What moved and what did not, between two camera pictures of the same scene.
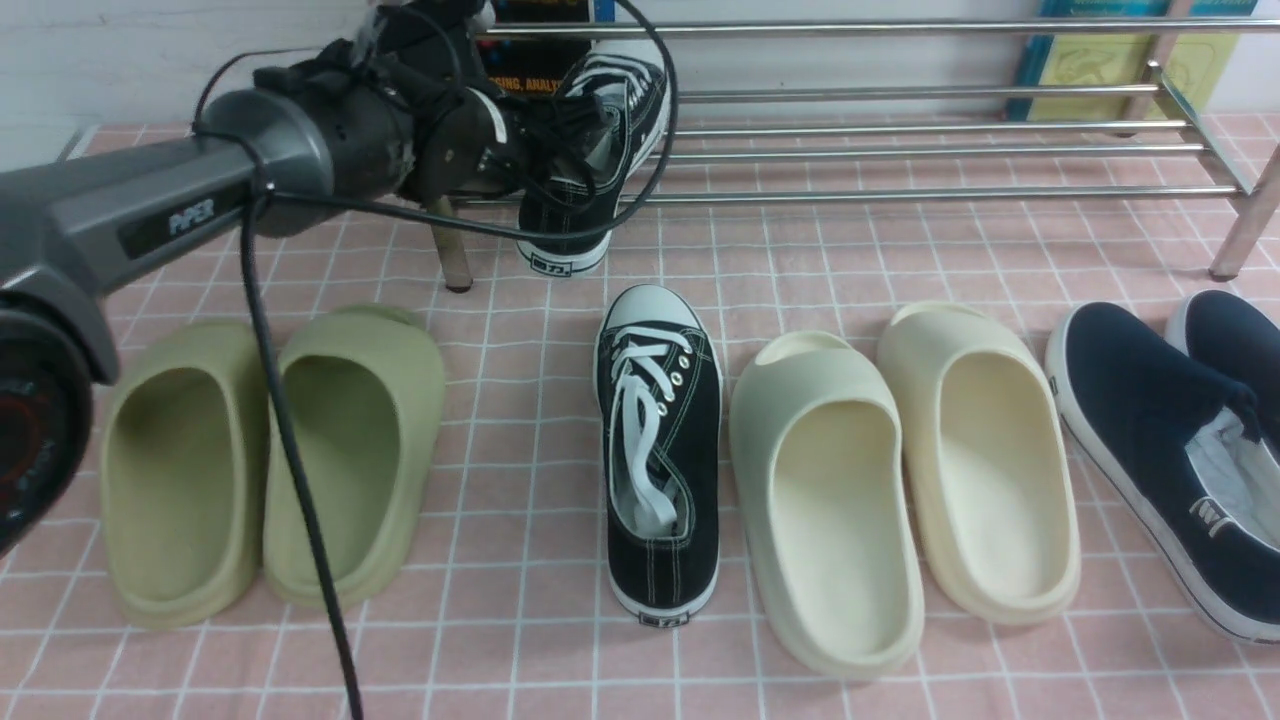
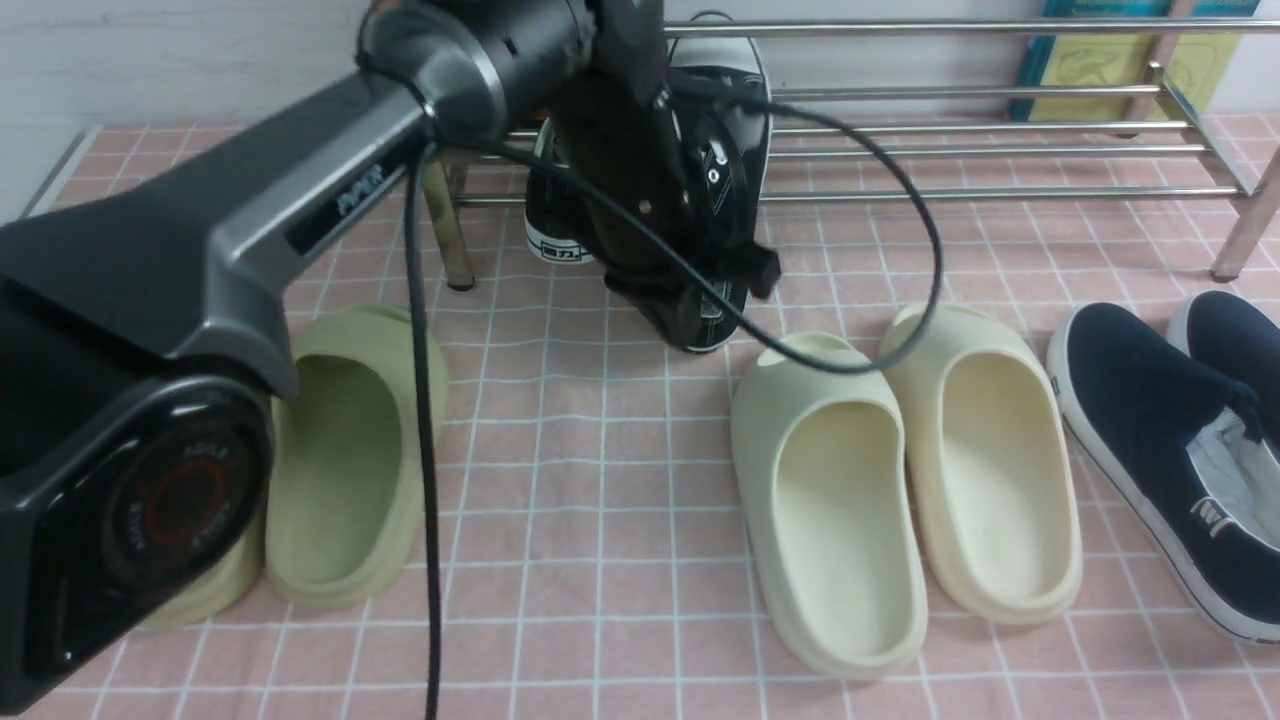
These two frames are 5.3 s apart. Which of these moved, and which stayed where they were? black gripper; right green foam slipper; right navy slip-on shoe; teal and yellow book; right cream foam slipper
Moved: black gripper
Stayed: right green foam slipper; teal and yellow book; right cream foam slipper; right navy slip-on shoe
